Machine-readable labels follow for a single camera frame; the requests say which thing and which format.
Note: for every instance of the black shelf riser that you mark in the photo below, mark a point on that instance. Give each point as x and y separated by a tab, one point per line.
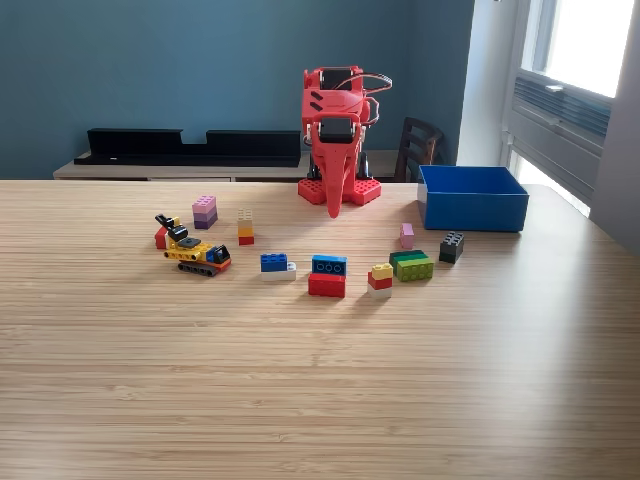
150	145

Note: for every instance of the bright window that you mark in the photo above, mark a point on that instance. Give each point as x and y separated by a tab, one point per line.
590	40

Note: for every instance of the yellow red white brick stack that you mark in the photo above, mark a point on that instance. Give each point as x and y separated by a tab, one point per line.
380	282

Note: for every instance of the pink purple brick stack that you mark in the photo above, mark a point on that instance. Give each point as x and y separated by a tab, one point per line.
205	215

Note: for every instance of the grey window air conditioner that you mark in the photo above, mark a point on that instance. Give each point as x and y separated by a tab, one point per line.
560	130

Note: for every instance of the blue red brick stack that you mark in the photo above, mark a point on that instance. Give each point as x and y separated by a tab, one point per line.
326	285

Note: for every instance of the black brick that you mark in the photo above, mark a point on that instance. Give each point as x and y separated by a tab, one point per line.
451	250

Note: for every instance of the yellow toy digger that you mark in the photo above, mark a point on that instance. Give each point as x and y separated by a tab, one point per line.
192	252

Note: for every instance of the dark wooden chair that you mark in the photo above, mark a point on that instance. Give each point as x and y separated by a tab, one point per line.
420	127

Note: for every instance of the green brick stack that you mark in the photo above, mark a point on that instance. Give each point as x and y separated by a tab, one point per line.
415	270

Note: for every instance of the small red brick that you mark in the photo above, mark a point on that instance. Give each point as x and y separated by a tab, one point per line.
160	239

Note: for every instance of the blue plastic bin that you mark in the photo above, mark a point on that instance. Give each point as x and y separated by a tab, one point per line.
475	210

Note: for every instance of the blue white brick stack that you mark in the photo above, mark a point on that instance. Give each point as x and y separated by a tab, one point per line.
274	265

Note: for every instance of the tan orange red brick stack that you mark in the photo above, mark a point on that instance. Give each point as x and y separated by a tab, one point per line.
245	230

